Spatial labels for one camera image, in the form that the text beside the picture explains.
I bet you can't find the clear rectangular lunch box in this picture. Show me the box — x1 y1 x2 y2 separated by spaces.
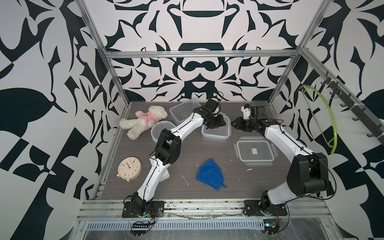
170 99 201 126
201 116 232 143

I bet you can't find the clear lunch box lid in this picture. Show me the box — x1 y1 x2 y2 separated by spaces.
234 136 279 167

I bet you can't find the blue cleaning cloth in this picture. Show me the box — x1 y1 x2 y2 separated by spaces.
197 159 226 191

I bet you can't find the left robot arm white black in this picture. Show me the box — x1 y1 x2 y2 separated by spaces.
131 98 226 216

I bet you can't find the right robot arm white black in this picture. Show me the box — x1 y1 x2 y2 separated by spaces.
231 104 331 211

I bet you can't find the round clear container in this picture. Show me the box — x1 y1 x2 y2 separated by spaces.
151 121 176 144

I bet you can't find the white teddy bear pink shirt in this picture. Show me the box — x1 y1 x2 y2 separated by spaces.
119 105 168 140

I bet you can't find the white rectangular box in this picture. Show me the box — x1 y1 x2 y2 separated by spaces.
150 158 170 182

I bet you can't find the green clothes hanger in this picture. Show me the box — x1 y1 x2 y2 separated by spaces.
299 85 338 155

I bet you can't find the pink round alarm clock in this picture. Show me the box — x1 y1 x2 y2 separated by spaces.
117 157 142 182

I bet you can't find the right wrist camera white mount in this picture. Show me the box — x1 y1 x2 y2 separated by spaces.
241 104 254 120

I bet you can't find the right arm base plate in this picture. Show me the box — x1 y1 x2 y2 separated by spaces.
243 199 288 217

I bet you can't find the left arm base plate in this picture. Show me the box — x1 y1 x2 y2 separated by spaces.
122 201 165 218

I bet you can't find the black wall hook rack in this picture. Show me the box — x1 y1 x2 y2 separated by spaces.
322 72 384 145

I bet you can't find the aluminium frame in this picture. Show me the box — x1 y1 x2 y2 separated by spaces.
78 1 384 240

